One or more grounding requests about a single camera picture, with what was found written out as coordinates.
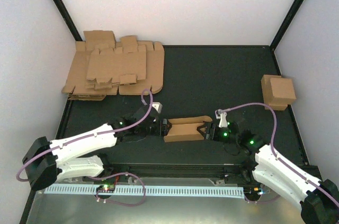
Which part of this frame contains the cardboard box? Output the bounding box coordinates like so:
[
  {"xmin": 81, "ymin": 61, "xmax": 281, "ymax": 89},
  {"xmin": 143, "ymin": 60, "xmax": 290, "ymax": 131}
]
[
  {"xmin": 261, "ymin": 75, "xmax": 288, "ymax": 111},
  {"xmin": 269, "ymin": 78, "xmax": 296, "ymax": 105},
  {"xmin": 164, "ymin": 115, "xmax": 212, "ymax": 142}
]

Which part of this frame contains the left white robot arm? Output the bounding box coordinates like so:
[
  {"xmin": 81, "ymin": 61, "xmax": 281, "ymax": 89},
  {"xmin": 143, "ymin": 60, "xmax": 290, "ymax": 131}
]
[{"xmin": 22, "ymin": 104, "xmax": 172, "ymax": 191}]

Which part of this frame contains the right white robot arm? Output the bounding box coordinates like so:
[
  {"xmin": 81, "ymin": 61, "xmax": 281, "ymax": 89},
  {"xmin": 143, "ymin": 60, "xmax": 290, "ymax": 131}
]
[{"xmin": 197, "ymin": 122, "xmax": 338, "ymax": 223}]

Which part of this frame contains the right controller circuit board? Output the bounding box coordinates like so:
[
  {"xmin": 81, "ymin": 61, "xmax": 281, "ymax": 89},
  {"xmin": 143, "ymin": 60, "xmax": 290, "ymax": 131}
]
[{"xmin": 243, "ymin": 186, "xmax": 267, "ymax": 196}]

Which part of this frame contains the controller circuit board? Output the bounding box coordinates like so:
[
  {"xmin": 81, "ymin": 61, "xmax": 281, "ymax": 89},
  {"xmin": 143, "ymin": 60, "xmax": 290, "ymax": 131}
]
[
  {"xmin": 243, "ymin": 186, "xmax": 267, "ymax": 196},
  {"xmin": 96, "ymin": 184, "xmax": 115, "ymax": 193}
]

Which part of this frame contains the left controller circuit board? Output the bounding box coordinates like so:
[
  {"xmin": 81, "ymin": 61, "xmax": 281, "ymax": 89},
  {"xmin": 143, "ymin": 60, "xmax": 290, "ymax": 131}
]
[{"xmin": 96, "ymin": 184, "xmax": 115, "ymax": 193}]

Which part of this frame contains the stack of flat cardboard blanks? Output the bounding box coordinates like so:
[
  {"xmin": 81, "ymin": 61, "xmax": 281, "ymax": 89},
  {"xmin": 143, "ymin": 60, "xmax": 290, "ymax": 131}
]
[{"xmin": 61, "ymin": 30, "xmax": 165, "ymax": 101}]

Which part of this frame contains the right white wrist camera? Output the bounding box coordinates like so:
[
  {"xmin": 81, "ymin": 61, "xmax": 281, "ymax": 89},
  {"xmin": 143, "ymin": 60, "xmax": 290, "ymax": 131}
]
[{"xmin": 215, "ymin": 109, "xmax": 228, "ymax": 128}]

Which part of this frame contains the light blue slotted cable duct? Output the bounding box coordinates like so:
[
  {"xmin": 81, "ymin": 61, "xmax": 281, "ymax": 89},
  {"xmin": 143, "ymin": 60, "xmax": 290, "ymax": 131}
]
[{"xmin": 44, "ymin": 184, "xmax": 245, "ymax": 199}]

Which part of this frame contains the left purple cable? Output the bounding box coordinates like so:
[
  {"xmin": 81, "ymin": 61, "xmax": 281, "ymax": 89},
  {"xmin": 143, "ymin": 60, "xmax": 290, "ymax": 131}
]
[{"xmin": 16, "ymin": 88, "xmax": 154, "ymax": 207}]

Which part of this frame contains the purple cable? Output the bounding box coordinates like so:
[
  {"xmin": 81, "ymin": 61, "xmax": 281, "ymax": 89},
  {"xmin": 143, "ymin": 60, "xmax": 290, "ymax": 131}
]
[
  {"xmin": 16, "ymin": 88, "xmax": 154, "ymax": 207},
  {"xmin": 216, "ymin": 102, "xmax": 339, "ymax": 209}
]

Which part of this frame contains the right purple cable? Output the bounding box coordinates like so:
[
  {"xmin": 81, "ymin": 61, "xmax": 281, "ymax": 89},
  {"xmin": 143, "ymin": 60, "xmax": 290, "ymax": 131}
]
[{"xmin": 216, "ymin": 102, "xmax": 339, "ymax": 209}]

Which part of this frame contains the left black frame post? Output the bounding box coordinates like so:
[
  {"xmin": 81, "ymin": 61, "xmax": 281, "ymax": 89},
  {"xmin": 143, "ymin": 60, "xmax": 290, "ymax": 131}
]
[{"xmin": 52, "ymin": 0, "xmax": 83, "ymax": 41}]

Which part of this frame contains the black frame post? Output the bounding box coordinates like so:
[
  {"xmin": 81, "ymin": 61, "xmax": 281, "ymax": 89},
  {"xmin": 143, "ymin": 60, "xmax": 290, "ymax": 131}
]
[
  {"xmin": 52, "ymin": 0, "xmax": 83, "ymax": 41},
  {"xmin": 270, "ymin": 0, "xmax": 304, "ymax": 51}
]

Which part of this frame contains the right black frame post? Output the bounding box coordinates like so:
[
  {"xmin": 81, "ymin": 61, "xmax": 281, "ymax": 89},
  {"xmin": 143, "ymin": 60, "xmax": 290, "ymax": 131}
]
[{"xmin": 270, "ymin": 0, "xmax": 304, "ymax": 51}]

